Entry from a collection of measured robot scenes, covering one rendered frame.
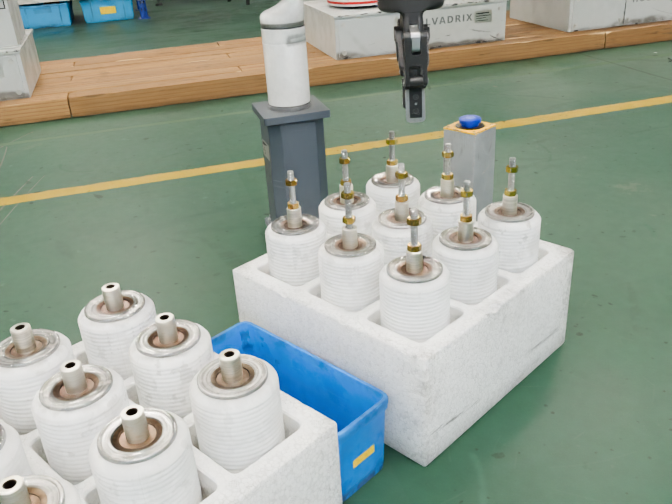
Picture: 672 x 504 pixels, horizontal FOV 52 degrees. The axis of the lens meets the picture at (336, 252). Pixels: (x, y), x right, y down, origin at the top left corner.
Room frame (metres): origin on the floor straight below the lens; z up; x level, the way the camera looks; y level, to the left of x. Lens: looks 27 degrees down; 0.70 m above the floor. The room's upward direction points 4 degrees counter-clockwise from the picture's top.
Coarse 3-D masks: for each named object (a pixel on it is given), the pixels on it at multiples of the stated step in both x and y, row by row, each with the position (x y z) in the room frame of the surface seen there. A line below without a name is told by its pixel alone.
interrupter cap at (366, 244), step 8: (328, 240) 0.92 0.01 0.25; (336, 240) 0.92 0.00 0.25; (360, 240) 0.92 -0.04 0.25; (368, 240) 0.91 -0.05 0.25; (328, 248) 0.89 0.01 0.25; (336, 248) 0.89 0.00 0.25; (344, 248) 0.90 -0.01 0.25; (360, 248) 0.89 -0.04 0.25; (368, 248) 0.89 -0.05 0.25; (336, 256) 0.87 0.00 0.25; (344, 256) 0.87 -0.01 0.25; (352, 256) 0.87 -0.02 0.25; (360, 256) 0.87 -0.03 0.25
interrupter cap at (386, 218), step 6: (390, 210) 1.02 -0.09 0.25; (420, 210) 1.01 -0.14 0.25; (378, 216) 0.99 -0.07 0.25; (384, 216) 0.99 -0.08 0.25; (390, 216) 0.99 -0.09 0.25; (420, 216) 0.99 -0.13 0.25; (426, 216) 0.98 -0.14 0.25; (384, 222) 0.97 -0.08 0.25; (390, 222) 0.97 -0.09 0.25; (396, 222) 0.97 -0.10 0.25; (402, 222) 0.97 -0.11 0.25; (396, 228) 0.95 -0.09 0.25; (402, 228) 0.95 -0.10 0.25; (408, 228) 0.95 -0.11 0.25
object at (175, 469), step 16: (176, 416) 0.55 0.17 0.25; (96, 448) 0.51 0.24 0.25; (176, 448) 0.51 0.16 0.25; (192, 448) 0.54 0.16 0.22; (96, 464) 0.49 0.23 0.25; (112, 464) 0.49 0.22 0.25; (144, 464) 0.48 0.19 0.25; (160, 464) 0.49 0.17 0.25; (176, 464) 0.50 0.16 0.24; (192, 464) 0.52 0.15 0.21; (96, 480) 0.49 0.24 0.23; (112, 480) 0.48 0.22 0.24; (128, 480) 0.47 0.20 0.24; (144, 480) 0.48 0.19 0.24; (160, 480) 0.48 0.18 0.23; (176, 480) 0.49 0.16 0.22; (192, 480) 0.51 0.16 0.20; (112, 496) 0.48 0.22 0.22; (128, 496) 0.48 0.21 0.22; (144, 496) 0.48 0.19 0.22; (160, 496) 0.48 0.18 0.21; (176, 496) 0.49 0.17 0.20; (192, 496) 0.51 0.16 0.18
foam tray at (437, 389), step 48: (240, 288) 0.98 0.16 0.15; (288, 288) 0.92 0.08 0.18; (528, 288) 0.88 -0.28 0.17; (288, 336) 0.90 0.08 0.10; (336, 336) 0.82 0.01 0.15; (384, 336) 0.77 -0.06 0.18; (480, 336) 0.80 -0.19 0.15; (528, 336) 0.89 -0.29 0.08; (384, 384) 0.76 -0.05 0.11; (432, 384) 0.72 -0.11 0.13; (480, 384) 0.80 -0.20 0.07; (384, 432) 0.76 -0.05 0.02; (432, 432) 0.72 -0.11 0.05
